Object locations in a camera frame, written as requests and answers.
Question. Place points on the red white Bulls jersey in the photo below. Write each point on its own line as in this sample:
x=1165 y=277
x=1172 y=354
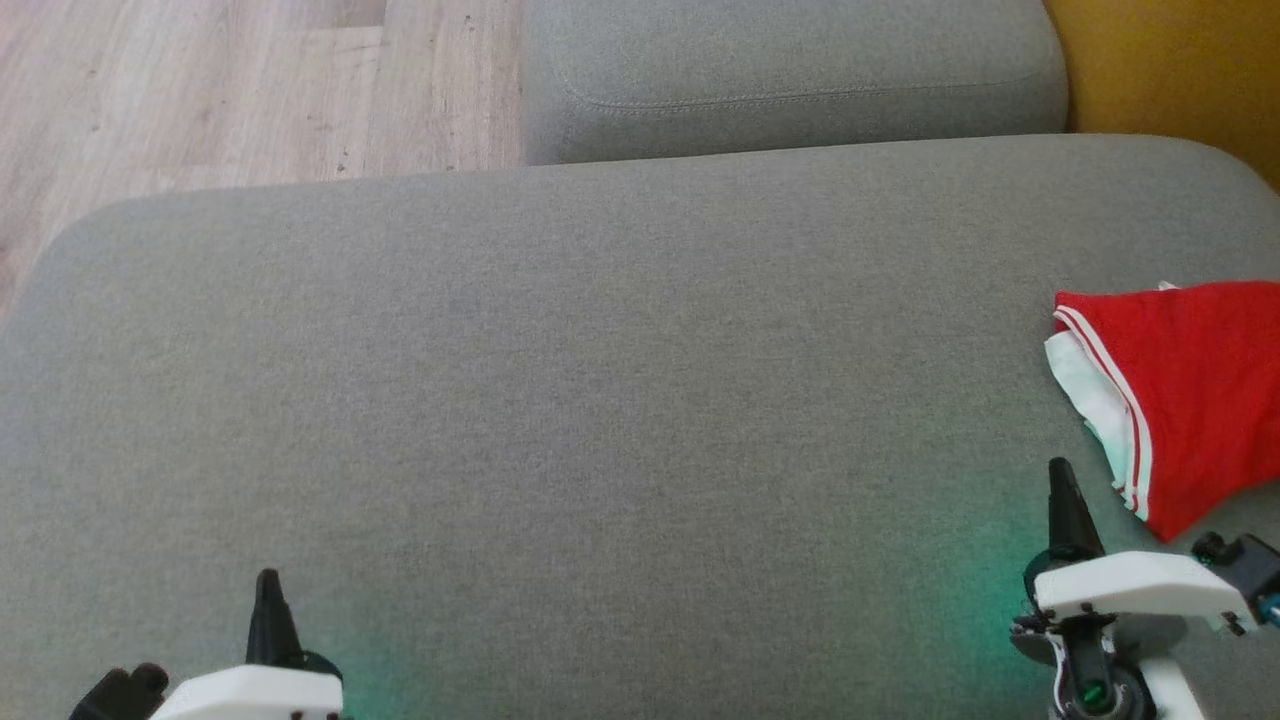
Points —
x=1200 y=390

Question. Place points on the small grey sofa cushion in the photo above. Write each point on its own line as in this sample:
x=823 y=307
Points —
x=800 y=60

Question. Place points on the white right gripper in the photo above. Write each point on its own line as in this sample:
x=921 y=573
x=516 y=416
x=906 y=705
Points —
x=1140 y=585

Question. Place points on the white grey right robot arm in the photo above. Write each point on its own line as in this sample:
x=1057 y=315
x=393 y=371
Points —
x=1165 y=690

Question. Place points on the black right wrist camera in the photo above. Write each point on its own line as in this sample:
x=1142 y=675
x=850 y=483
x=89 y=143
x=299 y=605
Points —
x=1250 y=570

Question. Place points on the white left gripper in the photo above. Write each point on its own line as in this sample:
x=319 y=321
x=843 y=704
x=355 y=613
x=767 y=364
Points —
x=260 y=695

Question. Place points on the yellow sofa cushion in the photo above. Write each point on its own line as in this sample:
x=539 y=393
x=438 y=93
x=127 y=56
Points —
x=1180 y=70

